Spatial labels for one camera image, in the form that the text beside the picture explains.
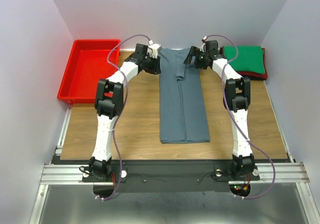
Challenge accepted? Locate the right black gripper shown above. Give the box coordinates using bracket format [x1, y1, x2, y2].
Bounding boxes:
[183, 46, 209, 69]

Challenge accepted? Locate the blue-grey t-shirt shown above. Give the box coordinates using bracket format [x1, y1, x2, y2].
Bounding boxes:
[159, 48, 210, 144]

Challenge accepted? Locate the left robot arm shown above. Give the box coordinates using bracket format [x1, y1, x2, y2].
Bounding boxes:
[87, 41, 162, 181]

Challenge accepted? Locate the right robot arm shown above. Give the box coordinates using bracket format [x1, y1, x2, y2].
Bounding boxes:
[183, 36, 255, 179]

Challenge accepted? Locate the red folded t-shirt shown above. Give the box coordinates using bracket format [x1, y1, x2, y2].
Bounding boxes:
[221, 47, 268, 78]

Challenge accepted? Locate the green folded t-shirt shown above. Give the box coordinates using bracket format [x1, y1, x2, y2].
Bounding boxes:
[223, 46, 266, 74]

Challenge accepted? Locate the black folded t-shirt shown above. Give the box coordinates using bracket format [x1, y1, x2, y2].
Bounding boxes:
[219, 46, 268, 81]

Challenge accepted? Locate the red plastic bin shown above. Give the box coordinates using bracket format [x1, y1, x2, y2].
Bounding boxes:
[57, 39, 121, 104]

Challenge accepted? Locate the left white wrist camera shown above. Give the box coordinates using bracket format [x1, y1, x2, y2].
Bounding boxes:
[147, 43, 162, 59]

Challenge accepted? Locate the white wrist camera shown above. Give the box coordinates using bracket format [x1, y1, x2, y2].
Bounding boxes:
[200, 36, 208, 52]
[147, 43, 162, 59]

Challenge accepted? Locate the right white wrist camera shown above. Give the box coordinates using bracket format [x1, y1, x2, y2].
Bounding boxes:
[200, 36, 208, 52]

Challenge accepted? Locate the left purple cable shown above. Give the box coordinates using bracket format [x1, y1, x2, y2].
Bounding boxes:
[94, 34, 155, 202]

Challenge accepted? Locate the purple cable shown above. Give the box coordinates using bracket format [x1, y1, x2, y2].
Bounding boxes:
[199, 33, 277, 201]
[94, 34, 155, 202]

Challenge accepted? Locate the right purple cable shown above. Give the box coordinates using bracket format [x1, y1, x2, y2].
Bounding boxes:
[199, 33, 277, 201]

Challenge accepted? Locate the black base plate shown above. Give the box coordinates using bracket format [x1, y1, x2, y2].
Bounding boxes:
[79, 160, 260, 196]

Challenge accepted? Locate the aluminium rail frame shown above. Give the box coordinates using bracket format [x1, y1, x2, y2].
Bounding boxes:
[29, 101, 320, 224]

